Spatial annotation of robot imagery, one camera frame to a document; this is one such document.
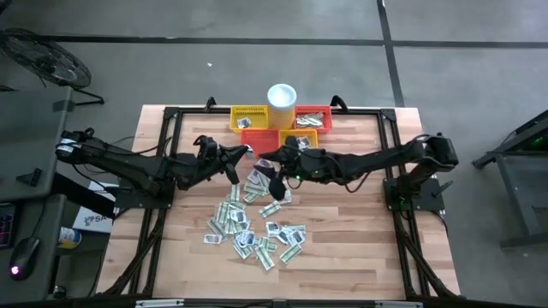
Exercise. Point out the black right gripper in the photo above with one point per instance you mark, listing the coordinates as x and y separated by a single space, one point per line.
312 164

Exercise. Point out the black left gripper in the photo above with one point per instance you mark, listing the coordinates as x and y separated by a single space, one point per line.
212 164

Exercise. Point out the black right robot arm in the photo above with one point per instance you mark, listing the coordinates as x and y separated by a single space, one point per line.
385 158

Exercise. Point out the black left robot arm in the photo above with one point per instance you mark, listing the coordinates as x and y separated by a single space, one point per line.
128 164

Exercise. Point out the orange plastic basket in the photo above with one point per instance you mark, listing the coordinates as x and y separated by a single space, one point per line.
261 138
327 110

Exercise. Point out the yellow plastic basket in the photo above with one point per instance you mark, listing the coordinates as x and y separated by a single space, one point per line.
314 133
257 113

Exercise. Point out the white cylindrical cup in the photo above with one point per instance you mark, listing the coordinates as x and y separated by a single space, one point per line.
281 100

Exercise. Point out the black floor tape strip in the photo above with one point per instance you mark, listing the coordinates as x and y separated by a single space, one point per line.
214 41
394 77

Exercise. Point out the black front beam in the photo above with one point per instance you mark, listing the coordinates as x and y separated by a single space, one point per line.
240 305

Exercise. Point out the white printed cardboard box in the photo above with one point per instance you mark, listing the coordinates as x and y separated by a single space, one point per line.
92 220

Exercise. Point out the white light strip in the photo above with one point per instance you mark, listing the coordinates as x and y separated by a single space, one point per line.
158 303

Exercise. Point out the white blue yellow can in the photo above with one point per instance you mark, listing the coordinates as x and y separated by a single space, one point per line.
68 237

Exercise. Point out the grey desk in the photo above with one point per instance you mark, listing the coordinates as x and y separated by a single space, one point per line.
25 111
47 222

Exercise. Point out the black floor fan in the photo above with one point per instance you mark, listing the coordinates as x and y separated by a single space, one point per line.
47 60

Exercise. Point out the black caster wheel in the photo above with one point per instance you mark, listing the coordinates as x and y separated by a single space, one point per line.
60 292

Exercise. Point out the black computer mouse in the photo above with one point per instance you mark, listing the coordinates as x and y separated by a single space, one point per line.
25 256

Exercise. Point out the dark metal stand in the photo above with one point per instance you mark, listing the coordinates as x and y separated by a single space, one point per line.
511 188

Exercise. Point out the black keyboard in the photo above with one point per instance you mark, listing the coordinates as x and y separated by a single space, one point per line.
6 224

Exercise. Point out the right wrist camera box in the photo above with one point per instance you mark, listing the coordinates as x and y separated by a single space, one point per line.
293 143

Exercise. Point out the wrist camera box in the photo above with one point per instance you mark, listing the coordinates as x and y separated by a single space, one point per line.
208 146
293 143

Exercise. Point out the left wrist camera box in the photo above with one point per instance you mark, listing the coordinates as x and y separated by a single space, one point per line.
208 146

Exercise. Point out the black frame clamp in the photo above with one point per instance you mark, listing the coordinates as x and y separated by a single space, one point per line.
210 104
338 102

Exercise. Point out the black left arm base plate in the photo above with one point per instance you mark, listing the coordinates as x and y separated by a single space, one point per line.
141 202

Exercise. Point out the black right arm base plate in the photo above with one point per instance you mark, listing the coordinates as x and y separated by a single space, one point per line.
430 197

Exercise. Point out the black wedge bracket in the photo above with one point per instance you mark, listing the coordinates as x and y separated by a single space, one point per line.
31 177

